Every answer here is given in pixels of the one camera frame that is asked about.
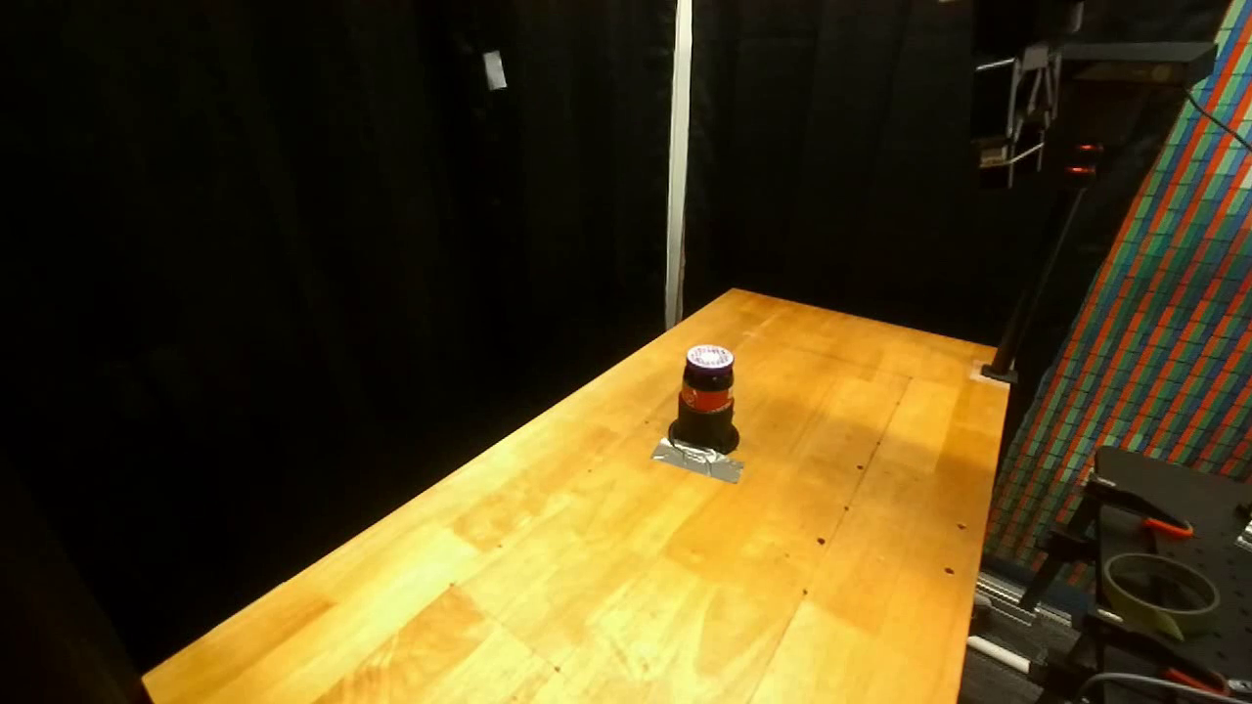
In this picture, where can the colourful patterned board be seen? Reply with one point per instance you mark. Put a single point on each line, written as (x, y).
(1161, 338)

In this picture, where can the grey metal rack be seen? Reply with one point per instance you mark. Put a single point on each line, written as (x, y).
(1031, 98)

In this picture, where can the small white tag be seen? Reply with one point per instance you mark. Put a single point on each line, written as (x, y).
(495, 70)

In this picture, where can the white vertical pole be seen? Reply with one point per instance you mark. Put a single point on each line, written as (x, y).
(679, 158)

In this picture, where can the black slanted stand pole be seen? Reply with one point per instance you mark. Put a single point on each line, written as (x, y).
(1041, 280)

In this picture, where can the green tape roll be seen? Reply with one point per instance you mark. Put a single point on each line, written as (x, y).
(1134, 617)

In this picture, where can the brown cup with orange band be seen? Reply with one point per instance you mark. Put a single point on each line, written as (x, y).
(709, 396)

